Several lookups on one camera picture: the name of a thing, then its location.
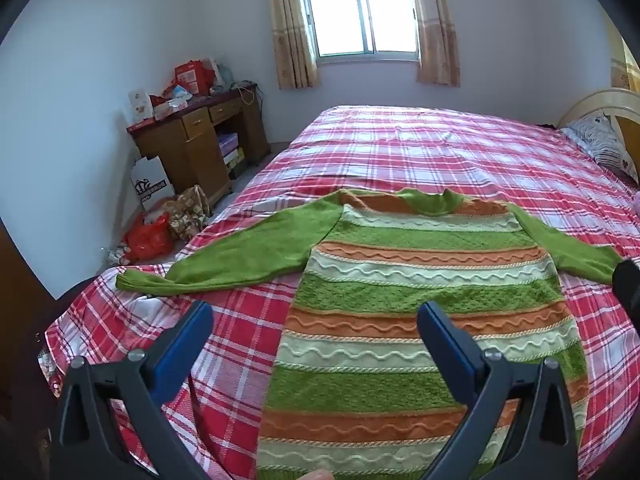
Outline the red plastic bag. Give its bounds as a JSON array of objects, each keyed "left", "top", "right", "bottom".
[{"left": 124, "top": 212, "right": 176, "bottom": 261}]

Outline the beige patterned curtain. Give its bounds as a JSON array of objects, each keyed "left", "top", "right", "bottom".
[
  {"left": 407, "top": 0, "right": 461, "bottom": 87},
  {"left": 267, "top": 0, "right": 321, "bottom": 90}
]

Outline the sliding glass window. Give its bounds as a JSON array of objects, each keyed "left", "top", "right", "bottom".
[{"left": 299, "top": 0, "right": 421, "bottom": 63}]

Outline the white paper bag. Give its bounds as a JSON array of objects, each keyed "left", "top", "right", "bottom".
[{"left": 131, "top": 156, "right": 176, "bottom": 211}]

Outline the pile of packets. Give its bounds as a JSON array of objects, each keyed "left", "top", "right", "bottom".
[{"left": 150, "top": 84, "right": 196, "bottom": 121}]

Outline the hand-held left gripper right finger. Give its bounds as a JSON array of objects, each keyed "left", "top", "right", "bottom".
[{"left": 417, "top": 301, "right": 578, "bottom": 480}]

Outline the yellow curtain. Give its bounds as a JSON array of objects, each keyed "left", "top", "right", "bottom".
[{"left": 611, "top": 35, "right": 640, "bottom": 92}]

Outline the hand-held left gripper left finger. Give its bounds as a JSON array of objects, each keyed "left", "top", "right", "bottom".
[{"left": 50, "top": 301, "right": 216, "bottom": 480}]

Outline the cream wooden headboard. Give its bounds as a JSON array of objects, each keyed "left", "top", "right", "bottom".
[{"left": 555, "top": 87, "right": 640, "bottom": 161}]

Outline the grey patterned pillow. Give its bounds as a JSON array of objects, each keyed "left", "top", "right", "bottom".
[{"left": 560, "top": 112, "right": 640, "bottom": 183}]

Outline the white printed card box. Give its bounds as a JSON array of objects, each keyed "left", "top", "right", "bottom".
[{"left": 128, "top": 89, "right": 152, "bottom": 122}]

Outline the stack of flat boxes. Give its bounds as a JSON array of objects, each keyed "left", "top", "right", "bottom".
[{"left": 217, "top": 132, "right": 246, "bottom": 167}]

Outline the dark wooden cabinet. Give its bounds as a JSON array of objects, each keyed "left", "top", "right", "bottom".
[{"left": 0, "top": 220, "right": 56, "bottom": 411}]

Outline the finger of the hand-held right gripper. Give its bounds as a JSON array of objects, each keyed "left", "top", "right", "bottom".
[{"left": 612, "top": 259, "right": 640, "bottom": 336}]

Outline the green orange striped sweater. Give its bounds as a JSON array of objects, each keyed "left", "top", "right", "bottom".
[{"left": 116, "top": 186, "right": 626, "bottom": 480}]

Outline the brown patterned bag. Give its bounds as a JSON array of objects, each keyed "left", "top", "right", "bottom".
[{"left": 162, "top": 185, "right": 211, "bottom": 241}]

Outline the red plaid bed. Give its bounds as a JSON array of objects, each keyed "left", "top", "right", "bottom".
[{"left": 37, "top": 105, "right": 640, "bottom": 480}]

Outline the red gift box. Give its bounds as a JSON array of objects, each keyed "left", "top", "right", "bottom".
[{"left": 174, "top": 60, "right": 213, "bottom": 98}]

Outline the brown wooden desk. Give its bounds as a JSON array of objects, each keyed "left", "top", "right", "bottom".
[{"left": 126, "top": 84, "right": 272, "bottom": 206}]

